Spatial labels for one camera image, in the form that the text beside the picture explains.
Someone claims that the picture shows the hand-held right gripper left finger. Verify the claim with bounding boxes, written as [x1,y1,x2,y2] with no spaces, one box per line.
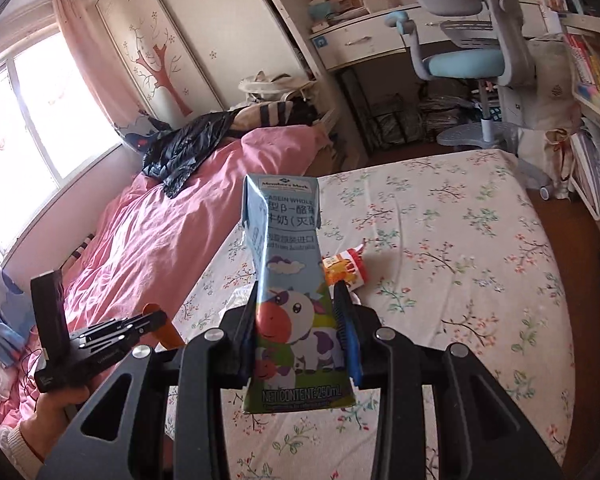
[39,285,261,480]

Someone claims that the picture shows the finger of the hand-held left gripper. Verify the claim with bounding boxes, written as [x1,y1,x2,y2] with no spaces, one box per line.
[70,311,170,361]

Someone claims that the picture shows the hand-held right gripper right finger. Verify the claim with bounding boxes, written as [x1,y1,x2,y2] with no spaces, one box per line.
[332,282,566,480]

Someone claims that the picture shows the orange sausage toy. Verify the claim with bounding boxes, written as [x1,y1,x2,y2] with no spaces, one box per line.
[145,304,187,348]

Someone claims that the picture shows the blue milk carton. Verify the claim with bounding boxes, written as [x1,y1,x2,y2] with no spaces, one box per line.
[241,174,356,413]

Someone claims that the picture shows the person's left forearm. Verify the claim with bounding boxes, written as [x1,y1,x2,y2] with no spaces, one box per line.
[0,417,48,480]

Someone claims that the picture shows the person's left hand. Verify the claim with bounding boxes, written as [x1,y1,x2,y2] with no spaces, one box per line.
[24,385,97,461]

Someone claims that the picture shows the white plastic bag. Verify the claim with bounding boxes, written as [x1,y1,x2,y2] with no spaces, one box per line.
[225,287,253,311]

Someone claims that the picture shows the small red-label cup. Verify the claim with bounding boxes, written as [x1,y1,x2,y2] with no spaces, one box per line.
[321,244,369,292]

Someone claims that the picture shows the pink duvet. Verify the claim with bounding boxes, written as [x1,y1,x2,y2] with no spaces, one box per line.
[0,124,331,441]

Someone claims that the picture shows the floral bed sheet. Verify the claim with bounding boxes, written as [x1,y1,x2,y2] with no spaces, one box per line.
[165,149,578,480]

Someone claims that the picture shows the black puffer jacket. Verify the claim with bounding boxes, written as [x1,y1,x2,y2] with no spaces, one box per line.
[141,111,241,198]

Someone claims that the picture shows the window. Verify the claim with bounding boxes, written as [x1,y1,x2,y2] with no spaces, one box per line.
[0,30,123,261]

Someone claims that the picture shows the striped cloth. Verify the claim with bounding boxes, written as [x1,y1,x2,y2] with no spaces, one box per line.
[227,101,326,136]

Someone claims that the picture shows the bags of papers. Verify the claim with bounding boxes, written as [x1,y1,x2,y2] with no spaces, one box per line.
[370,80,481,146]

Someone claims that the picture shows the white tote bag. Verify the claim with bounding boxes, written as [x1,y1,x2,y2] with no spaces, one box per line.
[239,72,313,108]

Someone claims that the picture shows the white desk with drawers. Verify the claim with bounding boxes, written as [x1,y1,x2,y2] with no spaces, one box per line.
[245,0,556,73]

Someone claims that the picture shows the white fabric bag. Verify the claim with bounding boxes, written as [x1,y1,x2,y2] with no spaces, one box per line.
[517,45,588,196]

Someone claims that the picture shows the wardrobe with tree decal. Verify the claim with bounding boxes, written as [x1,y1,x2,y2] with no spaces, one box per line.
[95,0,316,126]

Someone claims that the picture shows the white bookshelf with books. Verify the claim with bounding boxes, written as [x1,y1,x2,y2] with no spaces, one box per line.
[555,0,600,266]

